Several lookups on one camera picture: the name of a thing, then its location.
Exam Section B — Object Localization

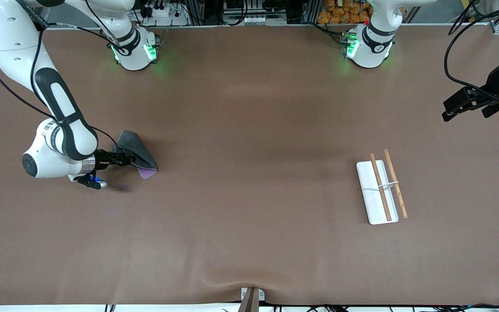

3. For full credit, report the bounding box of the white power strip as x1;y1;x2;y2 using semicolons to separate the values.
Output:
143;2;183;19

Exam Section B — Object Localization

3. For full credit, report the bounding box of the orange mesh bag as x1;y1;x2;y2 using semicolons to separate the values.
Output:
318;0;373;25

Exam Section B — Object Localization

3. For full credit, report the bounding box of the white rack base tray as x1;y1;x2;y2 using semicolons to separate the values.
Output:
356;160;399;225

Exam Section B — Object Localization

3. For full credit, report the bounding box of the wooden rack rod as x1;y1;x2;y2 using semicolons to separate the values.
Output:
384;149;408;219
370;153;392;222

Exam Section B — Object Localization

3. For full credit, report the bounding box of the brown table mat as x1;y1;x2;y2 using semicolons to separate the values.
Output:
0;25;499;306

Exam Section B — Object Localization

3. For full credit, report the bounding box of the white connector block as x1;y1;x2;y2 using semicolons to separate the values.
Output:
245;15;287;26

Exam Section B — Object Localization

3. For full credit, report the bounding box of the grey microfibre towel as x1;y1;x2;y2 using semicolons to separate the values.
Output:
112;130;159;180

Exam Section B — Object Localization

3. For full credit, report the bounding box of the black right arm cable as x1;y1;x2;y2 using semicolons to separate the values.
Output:
0;0;124;153

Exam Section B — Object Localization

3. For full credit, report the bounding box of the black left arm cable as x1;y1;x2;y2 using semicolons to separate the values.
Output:
444;0;499;105

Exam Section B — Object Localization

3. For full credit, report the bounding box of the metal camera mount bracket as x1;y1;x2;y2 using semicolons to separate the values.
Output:
237;287;266;312

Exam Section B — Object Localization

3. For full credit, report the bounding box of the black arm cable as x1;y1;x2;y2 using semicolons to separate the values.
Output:
444;0;499;105
0;0;124;153

